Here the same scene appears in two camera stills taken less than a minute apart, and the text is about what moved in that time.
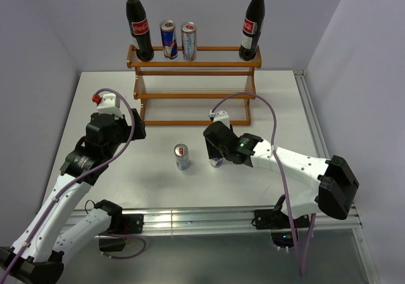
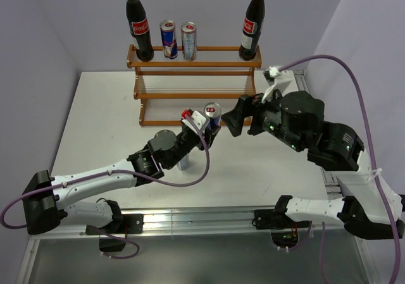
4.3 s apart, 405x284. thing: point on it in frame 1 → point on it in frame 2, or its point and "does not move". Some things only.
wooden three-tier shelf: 178,92 does not move
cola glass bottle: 253,19 does not move
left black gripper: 139,131 → 210,133
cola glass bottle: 138,23 does not move
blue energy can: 169,38 does not move
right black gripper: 212,151 → 234,118
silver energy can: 181,151 does not move
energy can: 216,162 → 212,111
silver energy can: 188,33 does not move
